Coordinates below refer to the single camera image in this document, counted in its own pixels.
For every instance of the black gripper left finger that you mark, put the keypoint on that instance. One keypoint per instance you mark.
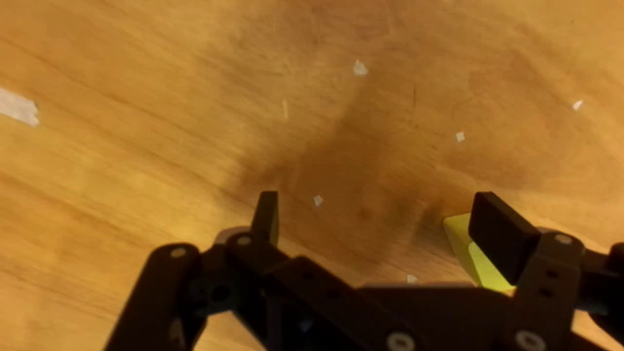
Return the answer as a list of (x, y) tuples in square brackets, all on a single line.
[(261, 260)]

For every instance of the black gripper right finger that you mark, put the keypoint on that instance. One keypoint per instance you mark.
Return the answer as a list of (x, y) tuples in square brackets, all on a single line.
[(534, 260)]

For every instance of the yellow-green block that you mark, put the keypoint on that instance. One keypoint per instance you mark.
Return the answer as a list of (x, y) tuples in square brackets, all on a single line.
[(473, 254)]

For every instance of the white tape scrap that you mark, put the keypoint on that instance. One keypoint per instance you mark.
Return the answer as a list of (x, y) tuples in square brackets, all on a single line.
[(21, 108)]

